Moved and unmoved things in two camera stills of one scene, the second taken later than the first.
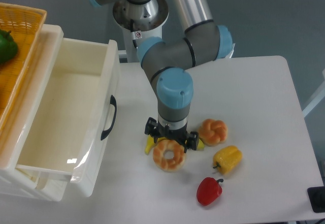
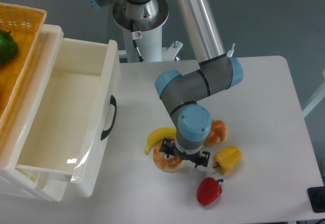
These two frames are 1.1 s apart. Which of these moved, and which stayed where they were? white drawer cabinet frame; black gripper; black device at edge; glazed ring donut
Moved: black gripper
Stayed: glazed ring donut; black device at edge; white drawer cabinet frame
